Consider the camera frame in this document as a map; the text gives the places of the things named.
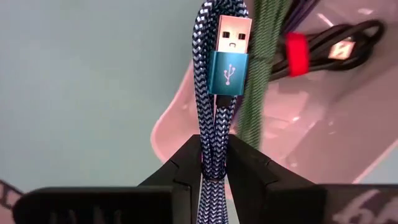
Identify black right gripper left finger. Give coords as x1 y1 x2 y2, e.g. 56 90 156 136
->
12 134 203 224

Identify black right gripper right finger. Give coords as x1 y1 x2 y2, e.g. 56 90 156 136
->
226 133 398 224

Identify blue braided USB cable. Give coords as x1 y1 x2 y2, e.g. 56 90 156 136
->
192 0 253 224

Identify green braided USB cable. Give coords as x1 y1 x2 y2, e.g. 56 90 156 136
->
236 0 292 150

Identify black cable with red strap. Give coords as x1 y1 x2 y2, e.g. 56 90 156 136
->
269 19 386 82

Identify purple cable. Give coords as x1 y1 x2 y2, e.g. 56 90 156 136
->
282 0 321 35

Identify white plastic bin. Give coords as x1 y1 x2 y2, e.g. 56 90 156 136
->
150 0 398 200

